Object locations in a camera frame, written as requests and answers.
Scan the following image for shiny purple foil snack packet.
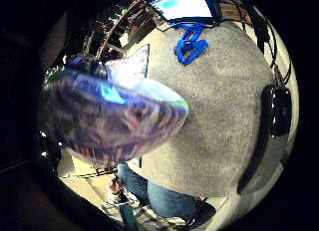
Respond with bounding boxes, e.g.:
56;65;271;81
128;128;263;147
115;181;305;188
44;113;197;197
41;44;190;169

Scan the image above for person's legs in blue jeans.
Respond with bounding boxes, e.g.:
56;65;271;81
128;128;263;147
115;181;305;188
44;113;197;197
116;161;202;220

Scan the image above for grey felt desk mat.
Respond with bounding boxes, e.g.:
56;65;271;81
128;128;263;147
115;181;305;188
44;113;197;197
123;22;291;198

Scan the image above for computer monitor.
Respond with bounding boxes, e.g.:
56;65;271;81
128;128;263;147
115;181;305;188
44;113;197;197
146;0;217;23

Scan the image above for black computer mouse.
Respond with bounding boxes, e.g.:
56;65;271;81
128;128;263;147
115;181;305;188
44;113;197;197
269;86;293;138

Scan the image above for black cable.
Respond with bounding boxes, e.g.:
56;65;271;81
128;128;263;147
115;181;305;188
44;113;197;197
212;0;293;90

